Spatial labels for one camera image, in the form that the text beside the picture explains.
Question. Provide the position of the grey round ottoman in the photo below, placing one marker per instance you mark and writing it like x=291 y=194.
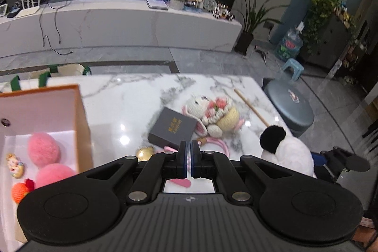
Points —
x=283 y=110

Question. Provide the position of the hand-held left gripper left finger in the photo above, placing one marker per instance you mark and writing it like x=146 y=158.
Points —
x=183 y=157

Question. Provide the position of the small white device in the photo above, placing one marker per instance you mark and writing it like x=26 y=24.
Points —
x=3 y=10

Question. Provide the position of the small pink charm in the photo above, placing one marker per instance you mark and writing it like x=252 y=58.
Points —
x=170 y=148

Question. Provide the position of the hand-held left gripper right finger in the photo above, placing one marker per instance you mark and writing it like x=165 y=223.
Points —
x=192 y=157

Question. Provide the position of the blue plastic stool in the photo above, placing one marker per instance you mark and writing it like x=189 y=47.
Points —
x=292 y=64

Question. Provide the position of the trailing green plant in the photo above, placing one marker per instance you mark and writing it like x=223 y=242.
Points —
x=324 y=1

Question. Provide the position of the pink pom-pom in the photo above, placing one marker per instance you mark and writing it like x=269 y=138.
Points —
x=53 y=175
x=44 y=148

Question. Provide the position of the grey cabinet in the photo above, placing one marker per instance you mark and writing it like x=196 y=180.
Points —
x=327 y=45

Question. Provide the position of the marble desktop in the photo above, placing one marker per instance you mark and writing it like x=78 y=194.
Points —
x=124 y=98

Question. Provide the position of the crochet bunny doll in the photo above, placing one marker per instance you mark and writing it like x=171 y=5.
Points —
x=224 y=117

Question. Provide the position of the white tablet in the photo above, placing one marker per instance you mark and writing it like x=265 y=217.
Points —
x=156 y=4

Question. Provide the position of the white router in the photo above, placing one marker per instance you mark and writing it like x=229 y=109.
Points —
x=28 y=11

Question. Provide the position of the clear pink wrapper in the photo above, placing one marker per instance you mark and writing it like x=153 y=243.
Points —
x=294 y=96

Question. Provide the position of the wooden stick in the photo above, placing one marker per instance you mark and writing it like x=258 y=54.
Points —
x=251 y=107

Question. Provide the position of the orange crochet ball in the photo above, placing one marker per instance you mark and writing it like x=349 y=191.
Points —
x=19 y=191

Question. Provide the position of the orange paper box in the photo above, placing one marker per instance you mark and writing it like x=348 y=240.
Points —
x=82 y=128

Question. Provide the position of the black gift box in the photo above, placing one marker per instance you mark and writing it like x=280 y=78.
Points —
x=171 y=126

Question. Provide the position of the potted plant in black pot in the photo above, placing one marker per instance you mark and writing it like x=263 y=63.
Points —
x=243 y=42

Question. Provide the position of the white marble console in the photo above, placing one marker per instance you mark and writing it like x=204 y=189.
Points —
x=118 y=24

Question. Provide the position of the white and black plush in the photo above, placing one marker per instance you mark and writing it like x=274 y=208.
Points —
x=292 y=151

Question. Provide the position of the water jug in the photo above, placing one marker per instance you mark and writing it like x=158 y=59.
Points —
x=288 y=45

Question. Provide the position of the zebra figurines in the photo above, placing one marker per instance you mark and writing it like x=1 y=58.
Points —
x=223 y=12

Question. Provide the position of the rainbow doll charm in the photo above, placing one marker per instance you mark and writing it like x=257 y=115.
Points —
x=14 y=166

